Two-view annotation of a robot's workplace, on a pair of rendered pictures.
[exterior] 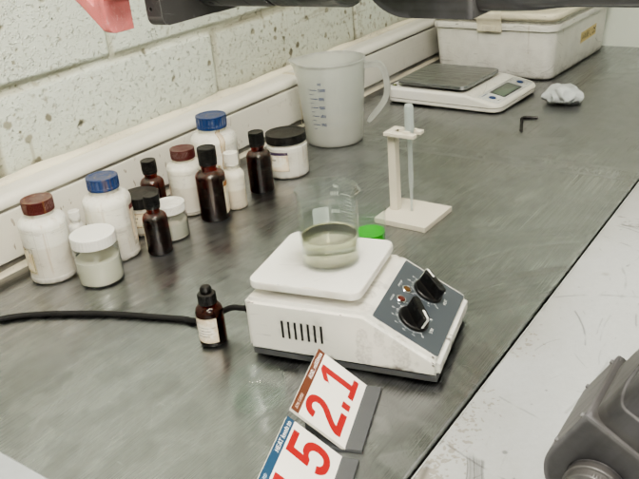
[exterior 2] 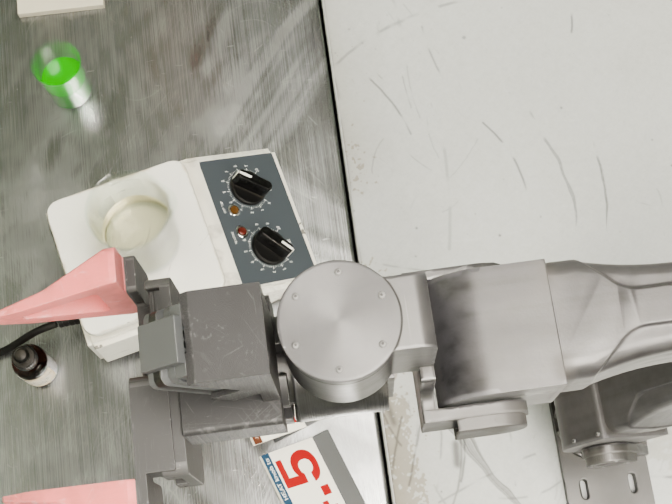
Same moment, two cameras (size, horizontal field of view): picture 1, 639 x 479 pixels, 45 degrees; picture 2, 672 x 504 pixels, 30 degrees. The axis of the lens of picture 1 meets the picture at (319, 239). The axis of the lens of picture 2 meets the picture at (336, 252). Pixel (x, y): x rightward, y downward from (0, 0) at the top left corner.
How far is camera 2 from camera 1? 72 cm
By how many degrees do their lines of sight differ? 53
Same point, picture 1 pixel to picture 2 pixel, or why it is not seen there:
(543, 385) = (410, 222)
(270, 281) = (115, 323)
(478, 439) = not seen: hidden behind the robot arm
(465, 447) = not seen: hidden behind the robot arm
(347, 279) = (194, 267)
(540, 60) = not seen: outside the picture
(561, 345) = (390, 148)
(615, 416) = (624, 430)
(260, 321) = (113, 349)
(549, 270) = (299, 12)
